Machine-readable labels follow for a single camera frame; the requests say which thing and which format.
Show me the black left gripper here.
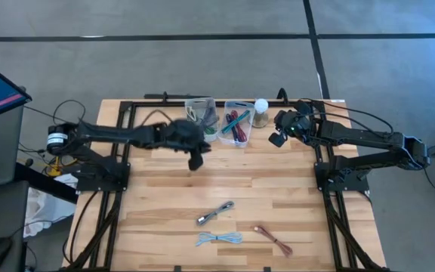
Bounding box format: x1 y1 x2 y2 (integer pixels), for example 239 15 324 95
162 119 212 172

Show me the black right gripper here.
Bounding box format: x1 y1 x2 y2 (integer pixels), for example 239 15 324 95
268 110 316 148

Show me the lilac USB cable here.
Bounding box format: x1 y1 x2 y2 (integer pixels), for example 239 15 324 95
199 107 218 128

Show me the dark purple USB cable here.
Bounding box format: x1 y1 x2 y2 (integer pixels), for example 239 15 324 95
225 113 241 143

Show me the maroon USB cable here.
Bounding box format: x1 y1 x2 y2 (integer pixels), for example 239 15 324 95
230 110 248 143

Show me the teal USB cable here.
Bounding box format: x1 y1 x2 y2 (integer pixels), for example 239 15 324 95
221 110 251 134

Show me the light blue USB cable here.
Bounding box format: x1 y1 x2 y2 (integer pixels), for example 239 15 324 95
196 231 243 247

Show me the brown USB cable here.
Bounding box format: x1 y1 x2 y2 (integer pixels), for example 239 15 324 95
254 225 293 258

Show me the clear plastic bin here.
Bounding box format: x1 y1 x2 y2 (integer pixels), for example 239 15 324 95
217 100 256 149

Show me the white light bulb on base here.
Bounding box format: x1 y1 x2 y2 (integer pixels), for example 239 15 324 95
252 98 270 128

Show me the frosted plastic bin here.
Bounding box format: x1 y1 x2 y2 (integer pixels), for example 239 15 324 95
184 97 219 144

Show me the white plastic bag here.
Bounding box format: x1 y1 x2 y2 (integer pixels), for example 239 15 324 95
23 181 79 238

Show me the grey desk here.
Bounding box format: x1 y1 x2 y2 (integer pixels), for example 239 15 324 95
0 105 26 192

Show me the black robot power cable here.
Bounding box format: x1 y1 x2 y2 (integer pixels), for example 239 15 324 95
304 97 395 138

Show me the grey USB cable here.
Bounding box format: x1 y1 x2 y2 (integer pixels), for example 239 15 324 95
196 200 236 227

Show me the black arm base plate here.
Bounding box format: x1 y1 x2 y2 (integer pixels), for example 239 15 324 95
76 162 131 193
314 161 373 193

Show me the black aluminium table frame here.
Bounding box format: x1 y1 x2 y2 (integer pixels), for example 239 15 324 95
60 87 392 272

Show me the yellow cable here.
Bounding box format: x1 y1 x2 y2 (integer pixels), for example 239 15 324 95
47 156 79 178

